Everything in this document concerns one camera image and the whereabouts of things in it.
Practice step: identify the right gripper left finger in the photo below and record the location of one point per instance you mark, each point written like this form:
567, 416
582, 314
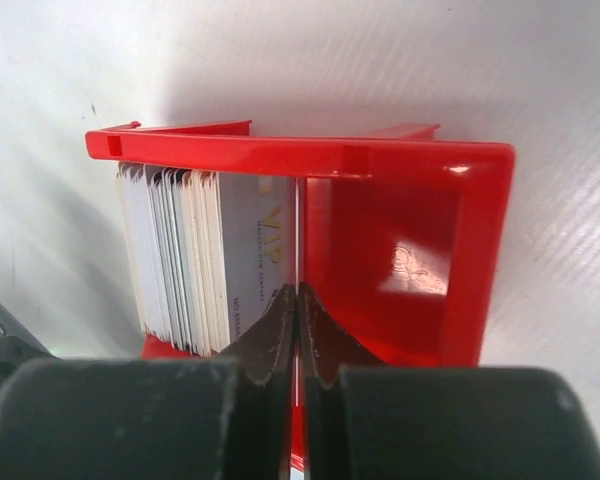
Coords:
225, 417

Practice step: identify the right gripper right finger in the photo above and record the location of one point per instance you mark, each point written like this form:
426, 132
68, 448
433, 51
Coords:
366, 419

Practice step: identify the red plastic bin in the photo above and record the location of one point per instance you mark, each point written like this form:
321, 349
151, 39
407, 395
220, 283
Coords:
399, 231

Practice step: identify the white card stack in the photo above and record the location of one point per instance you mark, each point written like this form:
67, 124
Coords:
207, 250

